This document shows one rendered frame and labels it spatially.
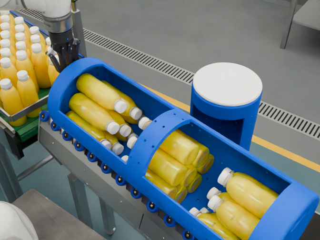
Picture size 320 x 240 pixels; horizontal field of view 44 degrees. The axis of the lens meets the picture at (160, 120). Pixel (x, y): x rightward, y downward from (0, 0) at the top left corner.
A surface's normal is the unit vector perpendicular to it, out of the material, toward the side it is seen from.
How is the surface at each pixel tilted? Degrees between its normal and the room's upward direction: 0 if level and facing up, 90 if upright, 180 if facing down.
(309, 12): 0
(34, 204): 4
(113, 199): 70
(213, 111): 90
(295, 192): 13
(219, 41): 0
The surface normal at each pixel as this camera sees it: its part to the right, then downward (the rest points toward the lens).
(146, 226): -0.65, 0.22
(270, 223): -0.33, -0.40
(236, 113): 0.15, 0.68
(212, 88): 0.00, -0.73
